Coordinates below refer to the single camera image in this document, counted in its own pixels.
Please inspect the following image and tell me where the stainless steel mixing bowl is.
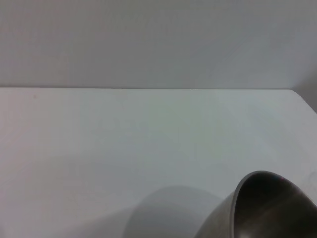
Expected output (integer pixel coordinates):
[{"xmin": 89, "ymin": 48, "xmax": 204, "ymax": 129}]
[{"xmin": 193, "ymin": 170, "xmax": 317, "ymax": 238}]

